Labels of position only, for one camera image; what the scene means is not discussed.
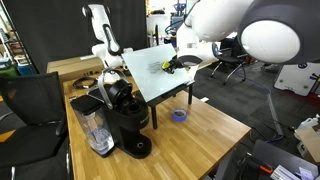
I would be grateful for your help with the white plastic jug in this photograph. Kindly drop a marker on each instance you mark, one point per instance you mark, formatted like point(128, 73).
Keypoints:
point(308, 124)

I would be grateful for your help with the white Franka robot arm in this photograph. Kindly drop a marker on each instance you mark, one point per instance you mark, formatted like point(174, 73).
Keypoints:
point(216, 16)

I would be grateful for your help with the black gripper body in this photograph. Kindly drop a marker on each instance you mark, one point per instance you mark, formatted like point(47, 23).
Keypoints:
point(177, 64)

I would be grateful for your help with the white floor paper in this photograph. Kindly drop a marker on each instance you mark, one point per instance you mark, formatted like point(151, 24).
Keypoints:
point(204, 99)

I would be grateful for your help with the blue plastic bin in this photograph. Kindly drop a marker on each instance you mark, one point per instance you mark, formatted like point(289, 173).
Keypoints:
point(26, 70)

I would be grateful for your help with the long flat cardboard box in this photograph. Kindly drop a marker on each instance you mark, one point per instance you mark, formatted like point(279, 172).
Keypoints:
point(73, 68)

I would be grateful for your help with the black whiteboard stand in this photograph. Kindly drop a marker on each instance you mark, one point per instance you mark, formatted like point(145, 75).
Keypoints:
point(154, 118)

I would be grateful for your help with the blue tape roll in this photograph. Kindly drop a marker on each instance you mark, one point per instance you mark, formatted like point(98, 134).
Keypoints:
point(174, 116)

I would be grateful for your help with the open brown cardboard box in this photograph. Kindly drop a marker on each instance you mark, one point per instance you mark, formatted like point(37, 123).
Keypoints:
point(311, 143)

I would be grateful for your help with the white panel blue logo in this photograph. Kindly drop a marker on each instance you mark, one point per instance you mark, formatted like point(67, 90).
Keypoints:
point(293, 80)

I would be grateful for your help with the black coffee machine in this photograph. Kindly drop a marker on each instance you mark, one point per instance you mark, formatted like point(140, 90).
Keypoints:
point(130, 123)

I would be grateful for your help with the white whiteboard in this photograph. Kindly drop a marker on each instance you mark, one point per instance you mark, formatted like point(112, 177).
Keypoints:
point(146, 83)

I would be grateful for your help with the yellow smiley duster block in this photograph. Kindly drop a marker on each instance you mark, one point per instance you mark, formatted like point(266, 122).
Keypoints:
point(165, 65)

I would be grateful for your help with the black mesh office chair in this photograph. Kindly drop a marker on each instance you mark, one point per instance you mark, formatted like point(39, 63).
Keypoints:
point(30, 96)

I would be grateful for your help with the black curtain backdrop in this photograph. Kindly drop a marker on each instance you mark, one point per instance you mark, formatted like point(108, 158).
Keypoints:
point(56, 30)

